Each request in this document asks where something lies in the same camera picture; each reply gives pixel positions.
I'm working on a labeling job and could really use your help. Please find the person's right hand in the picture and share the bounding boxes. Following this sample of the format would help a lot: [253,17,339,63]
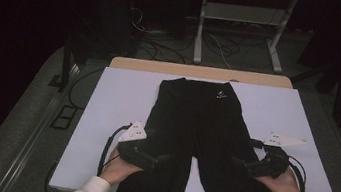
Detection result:
[252,162,317,192]

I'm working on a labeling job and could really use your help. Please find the right hand-held gripper black cable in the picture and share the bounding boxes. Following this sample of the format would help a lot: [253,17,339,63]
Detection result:
[282,155,311,192]

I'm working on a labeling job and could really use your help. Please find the person's left hand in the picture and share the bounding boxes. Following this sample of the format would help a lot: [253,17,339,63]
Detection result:
[99,145,146,191]

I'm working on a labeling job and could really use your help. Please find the black floor socket frame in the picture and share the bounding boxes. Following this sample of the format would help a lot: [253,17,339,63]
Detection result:
[50,103,79,132]

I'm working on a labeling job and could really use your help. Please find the wooden table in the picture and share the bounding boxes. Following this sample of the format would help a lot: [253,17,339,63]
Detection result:
[109,51,295,94]

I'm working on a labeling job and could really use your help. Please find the white metal desk frame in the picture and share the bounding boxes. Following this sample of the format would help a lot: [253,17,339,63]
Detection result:
[191,0,298,77]

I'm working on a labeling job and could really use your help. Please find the black floor cable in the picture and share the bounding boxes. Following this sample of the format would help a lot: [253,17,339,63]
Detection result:
[66,63,106,112]

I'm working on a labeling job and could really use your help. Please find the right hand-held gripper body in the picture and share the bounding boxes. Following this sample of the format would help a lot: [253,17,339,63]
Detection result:
[242,128,308,185]

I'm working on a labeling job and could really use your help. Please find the tangle of floor cables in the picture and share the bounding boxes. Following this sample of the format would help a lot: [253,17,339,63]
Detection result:
[123,6,247,73]

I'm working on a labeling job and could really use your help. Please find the black pants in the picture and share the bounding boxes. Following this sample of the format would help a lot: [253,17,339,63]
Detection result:
[114,68,298,192]

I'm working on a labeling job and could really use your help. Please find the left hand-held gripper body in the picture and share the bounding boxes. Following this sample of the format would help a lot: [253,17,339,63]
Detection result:
[113,118,166,173]

